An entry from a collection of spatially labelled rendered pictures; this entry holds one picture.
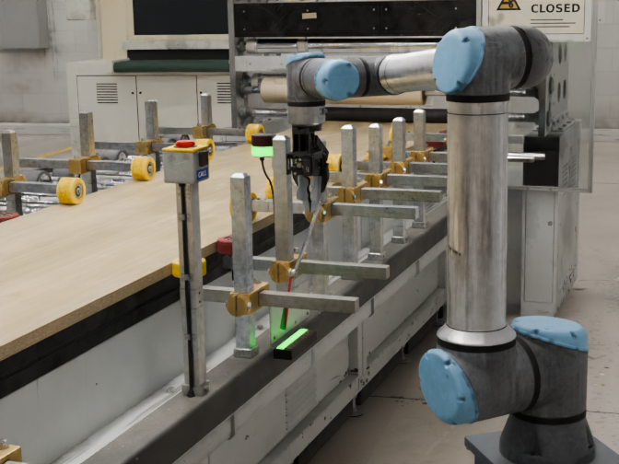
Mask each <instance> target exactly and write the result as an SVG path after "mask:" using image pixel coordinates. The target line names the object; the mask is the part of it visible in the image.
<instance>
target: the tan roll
mask: <svg viewBox="0 0 619 464"><path fill-rule="evenodd" d="M244 92H245V93H246V94H261V97H262V100H263V102H265V103H287V87H286V77H265V78H264V79H263V81H262V83H261V86H260V87H245V88H244ZM427 96H446V94H445V93H443V92H441V91H440V90H439V89H431V90H422V91H413V92H404V93H402V94H400V95H397V96H390V95H388V96H374V97H360V98H349V99H345V100H341V101H332V100H328V99H325V104H370V105H425V104H426V101H427Z"/></svg>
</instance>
